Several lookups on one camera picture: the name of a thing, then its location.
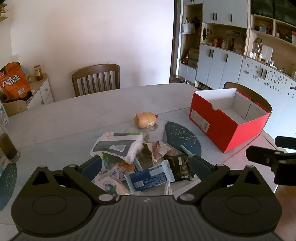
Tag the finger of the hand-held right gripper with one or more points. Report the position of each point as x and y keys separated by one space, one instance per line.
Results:
x=261 y=155
x=286 y=142

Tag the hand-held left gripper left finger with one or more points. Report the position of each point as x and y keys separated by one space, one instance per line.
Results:
x=91 y=168

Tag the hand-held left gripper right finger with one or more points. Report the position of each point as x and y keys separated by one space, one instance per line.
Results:
x=200 y=166

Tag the black snack packet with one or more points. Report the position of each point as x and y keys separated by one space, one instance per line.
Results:
x=181 y=168

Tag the white wrapper with blue print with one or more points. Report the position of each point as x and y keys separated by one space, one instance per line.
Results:
x=111 y=186

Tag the small bread snack packet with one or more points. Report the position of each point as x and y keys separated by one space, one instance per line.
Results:
x=126 y=166

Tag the white grey plastic packet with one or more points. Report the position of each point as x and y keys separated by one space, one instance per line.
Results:
x=118 y=144

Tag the red cardboard box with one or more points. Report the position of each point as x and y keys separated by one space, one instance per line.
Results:
x=222 y=129

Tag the tan hamster toy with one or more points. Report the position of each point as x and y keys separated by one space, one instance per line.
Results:
x=144 y=119

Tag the white marble desktop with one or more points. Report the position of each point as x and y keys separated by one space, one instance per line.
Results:
x=92 y=111

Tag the small green white packet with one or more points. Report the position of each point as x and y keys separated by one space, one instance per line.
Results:
x=105 y=157

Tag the clear white printed packet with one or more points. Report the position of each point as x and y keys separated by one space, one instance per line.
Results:
x=111 y=173

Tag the light teal pen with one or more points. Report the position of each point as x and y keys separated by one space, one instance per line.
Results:
x=186 y=150

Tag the white crumpled paper scrap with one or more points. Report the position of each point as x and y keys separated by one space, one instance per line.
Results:
x=167 y=188

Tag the blue white packet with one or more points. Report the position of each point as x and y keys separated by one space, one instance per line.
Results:
x=148 y=179

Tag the glass bottle with brown drink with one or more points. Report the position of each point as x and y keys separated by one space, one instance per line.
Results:
x=9 y=146

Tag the pair of shoes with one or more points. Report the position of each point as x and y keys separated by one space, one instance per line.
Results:
x=183 y=81

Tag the white sideboard cabinet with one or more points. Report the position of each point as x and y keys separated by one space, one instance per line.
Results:
x=44 y=92

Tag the brown wooden slatted chair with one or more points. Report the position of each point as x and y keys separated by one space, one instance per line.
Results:
x=94 y=78

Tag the tall clear glass jar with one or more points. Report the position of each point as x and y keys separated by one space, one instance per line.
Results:
x=257 y=49

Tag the tan cardboard box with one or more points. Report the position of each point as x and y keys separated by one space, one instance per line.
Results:
x=15 y=107

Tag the red-lidded jar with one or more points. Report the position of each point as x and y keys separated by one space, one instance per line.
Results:
x=38 y=74

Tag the green printed cardboard box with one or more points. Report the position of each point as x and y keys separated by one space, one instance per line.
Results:
x=193 y=58

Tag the orange snack bag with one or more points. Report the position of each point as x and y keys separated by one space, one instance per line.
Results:
x=13 y=81

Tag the orange jar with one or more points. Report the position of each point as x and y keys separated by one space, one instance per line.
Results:
x=216 y=41

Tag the light blue tote bag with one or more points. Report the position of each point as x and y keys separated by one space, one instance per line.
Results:
x=187 y=27

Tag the light blue wall cabinet unit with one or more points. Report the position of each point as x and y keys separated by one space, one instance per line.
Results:
x=219 y=62

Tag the wooden wall shelf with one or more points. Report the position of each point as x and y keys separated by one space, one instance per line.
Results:
x=2 y=17

